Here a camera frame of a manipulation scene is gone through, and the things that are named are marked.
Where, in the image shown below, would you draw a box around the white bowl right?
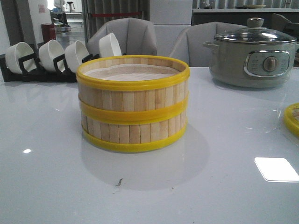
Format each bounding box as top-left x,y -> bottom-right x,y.
99,33 -> 122,57

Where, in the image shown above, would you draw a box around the white liner paper upper tier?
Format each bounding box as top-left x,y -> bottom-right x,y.
84,64 -> 180,81

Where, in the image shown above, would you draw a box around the grey chair left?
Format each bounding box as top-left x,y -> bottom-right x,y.
86,18 -> 157,56

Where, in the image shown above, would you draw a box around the person in background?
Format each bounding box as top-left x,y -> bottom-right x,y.
53,0 -> 67,24

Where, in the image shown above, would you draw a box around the white cabinet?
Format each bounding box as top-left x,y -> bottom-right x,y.
149,0 -> 192,56

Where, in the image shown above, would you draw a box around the black bowl rack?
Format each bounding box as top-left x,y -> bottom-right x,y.
0,53 -> 100,83

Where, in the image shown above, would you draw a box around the glass pot lid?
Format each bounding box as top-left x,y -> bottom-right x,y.
215,17 -> 297,45

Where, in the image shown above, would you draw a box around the bamboo steamer tier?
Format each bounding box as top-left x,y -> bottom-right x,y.
76,55 -> 190,125
81,112 -> 187,153

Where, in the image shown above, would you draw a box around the white bowl far left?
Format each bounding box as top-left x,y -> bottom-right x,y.
5,42 -> 34,74

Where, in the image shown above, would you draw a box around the red bin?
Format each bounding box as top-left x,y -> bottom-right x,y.
41,23 -> 56,43

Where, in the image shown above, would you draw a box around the white bowl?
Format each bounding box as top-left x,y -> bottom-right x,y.
5,42 -> 34,74
99,33 -> 122,57
65,40 -> 89,73
39,40 -> 64,72

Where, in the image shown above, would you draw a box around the grey chair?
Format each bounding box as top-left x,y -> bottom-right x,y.
169,22 -> 242,67
86,18 -> 157,56

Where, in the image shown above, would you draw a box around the grey electric cooking pot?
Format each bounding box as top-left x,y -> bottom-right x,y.
203,41 -> 299,88

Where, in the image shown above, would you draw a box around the grey chair right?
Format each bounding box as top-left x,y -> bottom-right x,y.
169,22 -> 242,67

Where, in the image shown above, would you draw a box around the woven bamboo steamer lid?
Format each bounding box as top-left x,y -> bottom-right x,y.
283,103 -> 299,137

